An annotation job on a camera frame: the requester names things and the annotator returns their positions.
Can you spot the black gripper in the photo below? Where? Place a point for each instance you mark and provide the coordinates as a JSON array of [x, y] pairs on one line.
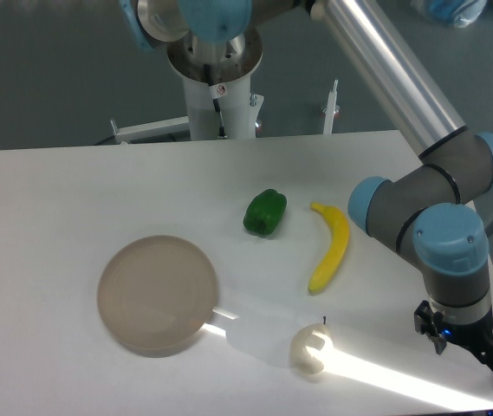
[[476, 337]]

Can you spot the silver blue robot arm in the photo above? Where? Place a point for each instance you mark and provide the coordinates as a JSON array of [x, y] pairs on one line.
[[424, 217]]

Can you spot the yellow banana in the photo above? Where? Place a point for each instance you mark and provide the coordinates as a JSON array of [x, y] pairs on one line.
[[338, 226]]

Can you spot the white apple shaped object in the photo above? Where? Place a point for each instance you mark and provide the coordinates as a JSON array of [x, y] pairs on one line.
[[308, 347]]

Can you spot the green bell pepper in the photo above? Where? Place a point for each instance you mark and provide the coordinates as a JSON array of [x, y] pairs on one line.
[[265, 213]]

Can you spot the brown round plate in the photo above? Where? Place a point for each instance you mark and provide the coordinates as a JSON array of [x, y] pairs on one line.
[[156, 294]]

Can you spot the blue plastic bag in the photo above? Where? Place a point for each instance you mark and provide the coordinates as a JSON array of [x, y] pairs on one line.
[[456, 14]]

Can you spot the white right frame bar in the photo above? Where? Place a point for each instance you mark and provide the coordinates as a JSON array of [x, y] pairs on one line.
[[331, 109]]

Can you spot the white frame bar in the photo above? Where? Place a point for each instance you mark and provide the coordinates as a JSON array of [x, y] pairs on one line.
[[149, 130], [331, 109]]

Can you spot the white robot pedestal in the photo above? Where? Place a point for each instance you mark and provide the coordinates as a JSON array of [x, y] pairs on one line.
[[225, 110]]

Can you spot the white left frame bar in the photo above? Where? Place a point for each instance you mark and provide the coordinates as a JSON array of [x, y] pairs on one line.
[[149, 130]]

